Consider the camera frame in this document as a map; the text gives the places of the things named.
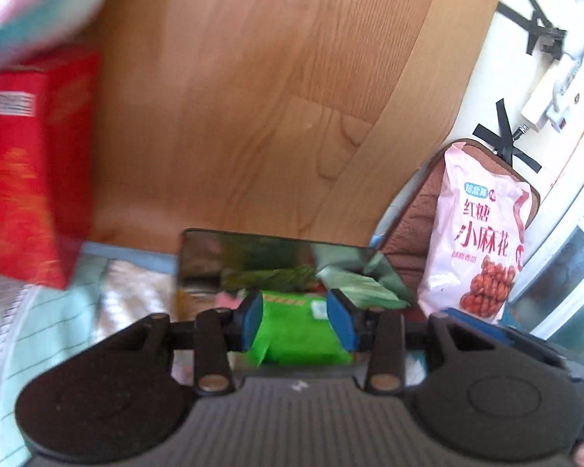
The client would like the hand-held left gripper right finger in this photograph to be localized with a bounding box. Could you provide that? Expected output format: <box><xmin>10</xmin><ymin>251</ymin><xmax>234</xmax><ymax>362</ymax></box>
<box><xmin>327</xmin><ymin>289</ymin><xmax>502</xmax><ymax>395</ymax></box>

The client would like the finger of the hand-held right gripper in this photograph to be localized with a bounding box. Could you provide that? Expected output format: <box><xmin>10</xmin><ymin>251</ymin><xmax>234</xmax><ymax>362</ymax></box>
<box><xmin>440</xmin><ymin>306</ymin><xmax>582</xmax><ymax>383</ymax></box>

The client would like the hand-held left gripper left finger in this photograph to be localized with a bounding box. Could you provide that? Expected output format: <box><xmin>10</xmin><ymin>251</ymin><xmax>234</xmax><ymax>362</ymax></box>
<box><xmin>90</xmin><ymin>293</ymin><xmax>264</xmax><ymax>395</ymax></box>

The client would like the pale green snack packet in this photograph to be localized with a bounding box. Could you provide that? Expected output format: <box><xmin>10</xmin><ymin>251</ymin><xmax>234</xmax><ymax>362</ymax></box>
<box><xmin>316</xmin><ymin>263</ymin><xmax>412</xmax><ymax>310</ymax></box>

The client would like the pink snack bag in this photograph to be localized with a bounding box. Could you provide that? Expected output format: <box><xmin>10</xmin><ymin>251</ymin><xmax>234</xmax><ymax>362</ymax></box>
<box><xmin>416</xmin><ymin>140</ymin><xmax>532</xmax><ymax>326</ymax></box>

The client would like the white framed glass door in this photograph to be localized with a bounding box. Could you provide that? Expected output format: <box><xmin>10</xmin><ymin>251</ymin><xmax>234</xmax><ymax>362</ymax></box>
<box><xmin>503</xmin><ymin>121</ymin><xmax>584</xmax><ymax>356</ymax></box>

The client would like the brown mat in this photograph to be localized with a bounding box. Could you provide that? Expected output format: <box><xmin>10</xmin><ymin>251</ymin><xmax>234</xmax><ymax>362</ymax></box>
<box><xmin>369</xmin><ymin>136</ymin><xmax>542</xmax><ymax>305</ymax></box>

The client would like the light green striped blanket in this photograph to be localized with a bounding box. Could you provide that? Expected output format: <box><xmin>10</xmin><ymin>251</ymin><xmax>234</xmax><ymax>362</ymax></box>
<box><xmin>0</xmin><ymin>242</ymin><xmax>178</xmax><ymax>467</ymax></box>

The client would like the white power strip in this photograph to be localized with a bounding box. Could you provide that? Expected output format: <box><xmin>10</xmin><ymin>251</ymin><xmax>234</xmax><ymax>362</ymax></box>
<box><xmin>520</xmin><ymin>53</ymin><xmax>584</xmax><ymax>133</ymax></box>

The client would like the red snack box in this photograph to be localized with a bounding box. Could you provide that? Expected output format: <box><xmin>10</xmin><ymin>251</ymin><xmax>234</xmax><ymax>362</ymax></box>
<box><xmin>0</xmin><ymin>50</ymin><xmax>103</xmax><ymax>291</ymax></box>

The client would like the pastel snack bag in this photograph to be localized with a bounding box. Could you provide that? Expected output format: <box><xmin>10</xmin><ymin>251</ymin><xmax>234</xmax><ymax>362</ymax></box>
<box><xmin>0</xmin><ymin>0</ymin><xmax>120</xmax><ymax>75</ymax></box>

